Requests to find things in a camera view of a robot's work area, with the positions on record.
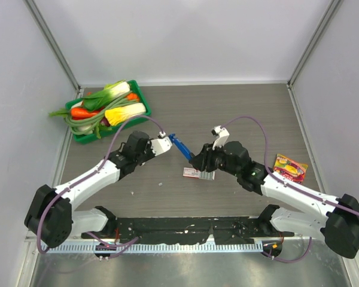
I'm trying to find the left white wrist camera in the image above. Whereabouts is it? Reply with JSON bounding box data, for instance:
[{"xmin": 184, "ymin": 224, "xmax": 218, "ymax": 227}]
[{"xmin": 151, "ymin": 132, "xmax": 172, "ymax": 157}]

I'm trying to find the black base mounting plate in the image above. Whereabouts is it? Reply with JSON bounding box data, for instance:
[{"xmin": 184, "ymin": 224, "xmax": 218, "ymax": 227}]
[{"xmin": 106, "ymin": 215, "xmax": 296, "ymax": 245}]

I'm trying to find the small orange carrot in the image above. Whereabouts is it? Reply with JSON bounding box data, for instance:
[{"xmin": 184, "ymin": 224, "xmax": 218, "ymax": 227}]
[{"xmin": 126, "ymin": 93, "xmax": 139, "ymax": 101}]

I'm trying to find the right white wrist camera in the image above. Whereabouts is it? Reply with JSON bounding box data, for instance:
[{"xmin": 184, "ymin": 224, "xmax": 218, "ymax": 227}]
[{"xmin": 211, "ymin": 126, "xmax": 230, "ymax": 150}]

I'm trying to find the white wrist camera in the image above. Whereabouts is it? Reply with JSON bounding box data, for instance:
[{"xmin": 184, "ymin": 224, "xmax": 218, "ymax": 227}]
[
  {"xmin": 151, "ymin": 132, "xmax": 172, "ymax": 157},
  {"xmin": 211, "ymin": 126, "xmax": 230, "ymax": 150}
]

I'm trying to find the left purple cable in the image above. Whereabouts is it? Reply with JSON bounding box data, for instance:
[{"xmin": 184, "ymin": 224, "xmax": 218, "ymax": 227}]
[{"xmin": 37, "ymin": 115, "xmax": 166, "ymax": 258}]

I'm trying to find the dark blue stapler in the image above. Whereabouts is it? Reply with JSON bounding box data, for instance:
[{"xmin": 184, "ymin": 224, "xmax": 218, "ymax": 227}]
[{"xmin": 169, "ymin": 133, "xmax": 194, "ymax": 161}]

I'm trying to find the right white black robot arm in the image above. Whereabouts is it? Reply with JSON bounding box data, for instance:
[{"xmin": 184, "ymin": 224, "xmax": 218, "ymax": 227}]
[{"xmin": 189, "ymin": 141, "xmax": 359, "ymax": 259}]

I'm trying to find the yellow white napa cabbage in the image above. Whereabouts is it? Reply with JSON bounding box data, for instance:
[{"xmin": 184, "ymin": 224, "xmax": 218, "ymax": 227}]
[{"xmin": 104, "ymin": 103, "xmax": 146, "ymax": 126}]

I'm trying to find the large orange carrot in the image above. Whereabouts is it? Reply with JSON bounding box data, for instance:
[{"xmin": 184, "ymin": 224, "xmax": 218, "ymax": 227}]
[{"xmin": 70, "ymin": 107, "xmax": 99, "ymax": 119}]

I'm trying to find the green long beans bundle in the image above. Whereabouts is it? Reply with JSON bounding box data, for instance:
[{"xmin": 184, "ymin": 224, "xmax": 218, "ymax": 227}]
[{"xmin": 65, "ymin": 99, "xmax": 141, "ymax": 135}]

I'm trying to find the green plastic tray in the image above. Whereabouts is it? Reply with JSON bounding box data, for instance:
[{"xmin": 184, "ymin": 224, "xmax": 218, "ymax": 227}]
[{"xmin": 62, "ymin": 80, "xmax": 151, "ymax": 144}]

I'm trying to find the purple cable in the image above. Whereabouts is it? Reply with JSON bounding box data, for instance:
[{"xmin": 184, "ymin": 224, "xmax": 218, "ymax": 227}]
[
  {"xmin": 37, "ymin": 115, "xmax": 166, "ymax": 258},
  {"xmin": 221, "ymin": 115, "xmax": 359, "ymax": 263}
]

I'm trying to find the purple red onion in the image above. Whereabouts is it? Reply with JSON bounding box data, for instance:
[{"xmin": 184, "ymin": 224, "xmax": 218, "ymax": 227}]
[{"xmin": 99, "ymin": 117, "xmax": 111, "ymax": 127}]

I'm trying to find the upper white bok choy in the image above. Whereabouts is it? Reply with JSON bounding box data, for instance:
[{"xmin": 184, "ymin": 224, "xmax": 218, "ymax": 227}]
[{"xmin": 82, "ymin": 81, "xmax": 131, "ymax": 111}]

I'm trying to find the colourful candy bag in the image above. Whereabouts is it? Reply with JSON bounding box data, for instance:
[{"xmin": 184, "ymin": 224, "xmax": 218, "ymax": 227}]
[{"xmin": 273, "ymin": 154, "xmax": 308, "ymax": 184}]

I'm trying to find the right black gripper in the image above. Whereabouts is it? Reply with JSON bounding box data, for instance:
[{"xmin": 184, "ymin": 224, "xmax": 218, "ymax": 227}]
[{"xmin": 190, "ymin": 140, "xmax": 241, "ymax": 176}]

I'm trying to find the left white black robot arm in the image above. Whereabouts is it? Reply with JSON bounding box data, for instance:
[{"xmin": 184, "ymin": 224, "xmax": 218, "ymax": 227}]
[{"xmin": 25, "ymin": 131, "xmax": 172, "ymax": 249}]

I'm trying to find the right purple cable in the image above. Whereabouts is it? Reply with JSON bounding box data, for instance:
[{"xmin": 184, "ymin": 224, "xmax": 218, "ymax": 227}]
[{"xmin": 221, "ymin": 115, "xmax": 359, "ymax": 263}]

